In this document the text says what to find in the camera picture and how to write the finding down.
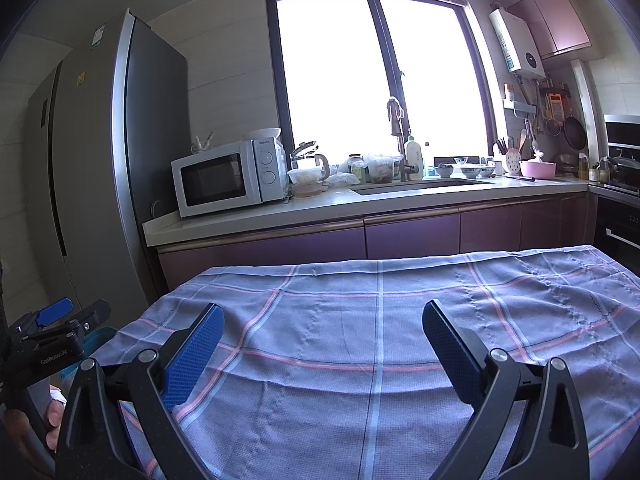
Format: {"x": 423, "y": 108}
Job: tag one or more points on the white kitchen countertop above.
{"x": 300, "y": 210}

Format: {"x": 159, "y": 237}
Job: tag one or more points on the checked purple tablecloth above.
{"x": 350, "y": 320}

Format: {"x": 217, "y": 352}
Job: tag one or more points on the glass jar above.
{"x": 357, "y": 170}

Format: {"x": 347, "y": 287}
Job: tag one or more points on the small patterned bowl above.
{"x": 470, "y": 172}

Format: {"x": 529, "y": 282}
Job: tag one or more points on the white microwave oven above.
{"x": 210, "y": 180}

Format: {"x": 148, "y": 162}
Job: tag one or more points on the white bowl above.
{"x": 265, "y": 134}

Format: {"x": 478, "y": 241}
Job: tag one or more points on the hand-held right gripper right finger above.
{"x": 450, "y": 350}

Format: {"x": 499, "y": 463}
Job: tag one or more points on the metal kitchen faucet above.
{"x": 395, "y": 115}

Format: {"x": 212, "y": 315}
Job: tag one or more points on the grey refrigerator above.
{"x": 90, "y": 160}

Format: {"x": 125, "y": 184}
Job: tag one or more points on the person's left hand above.
{"x": 54, "y": 415}

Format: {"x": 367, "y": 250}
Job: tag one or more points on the white soap bottle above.
{"x": 414, "y": 157}

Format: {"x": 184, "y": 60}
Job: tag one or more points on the pink wall cabinet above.
{"x": 560, "y": 20}

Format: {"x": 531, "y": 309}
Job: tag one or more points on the glass kettle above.
{"x": 320, "y": 162}

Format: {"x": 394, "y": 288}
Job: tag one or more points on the hanging frying pan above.
{"x": 575, "y": 135}

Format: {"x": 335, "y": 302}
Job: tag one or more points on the white dotted utensil holder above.
{"x": 512, "y": 162}

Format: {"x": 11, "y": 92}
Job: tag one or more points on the purple base cabinets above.
{"x": 410, "y": 235}

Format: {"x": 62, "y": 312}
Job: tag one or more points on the pink basin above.
{"x": 537, "y": 170}

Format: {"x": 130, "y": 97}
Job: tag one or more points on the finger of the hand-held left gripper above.
{"x": 95, "y": 312}
{"x": 55, "y": 310}

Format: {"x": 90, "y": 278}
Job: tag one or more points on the black range hood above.
{"x": 622, "y": 130}

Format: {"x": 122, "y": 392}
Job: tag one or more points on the kitchen sink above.
{"x": 415, "y": 187}

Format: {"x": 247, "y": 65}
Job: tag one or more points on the grey wall shelf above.
{"x": 521, "y": 108}

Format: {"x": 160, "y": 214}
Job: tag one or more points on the black built-in oven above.
{"x": 620, "y": 240}

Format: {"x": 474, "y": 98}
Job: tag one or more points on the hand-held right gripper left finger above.
{"x": 195, "y": 355}

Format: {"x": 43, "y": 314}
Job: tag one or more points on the kitchen window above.
{"x": 330, "y": 70}

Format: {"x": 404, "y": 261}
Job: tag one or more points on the black cooking pot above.
{"x": 622, "y": 167}

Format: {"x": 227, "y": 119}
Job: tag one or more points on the orange hanging grater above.
{"x": 554, "y": 105}

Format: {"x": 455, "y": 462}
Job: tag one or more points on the white water heater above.
{"x": 517, "y": 45}

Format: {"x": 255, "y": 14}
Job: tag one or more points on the blue plastic bin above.
{"x": 97, "y": 342}

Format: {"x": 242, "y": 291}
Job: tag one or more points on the oil bottle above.
{"x": 583, "y": 167}

